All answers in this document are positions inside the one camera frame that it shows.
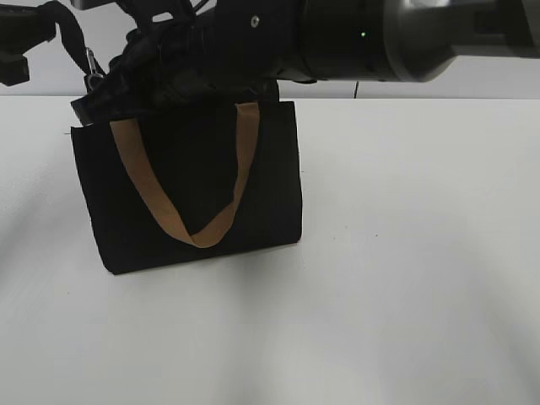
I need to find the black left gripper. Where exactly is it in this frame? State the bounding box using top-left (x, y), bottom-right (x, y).
top-left (0, 8), bottom-right (57, 87)

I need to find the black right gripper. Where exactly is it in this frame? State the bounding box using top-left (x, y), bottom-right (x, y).
top-left (71, 1), bottom-right (278, 126)

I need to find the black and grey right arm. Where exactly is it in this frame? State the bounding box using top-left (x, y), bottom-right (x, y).
top-left (73, 1), bottom-right (539, 125)

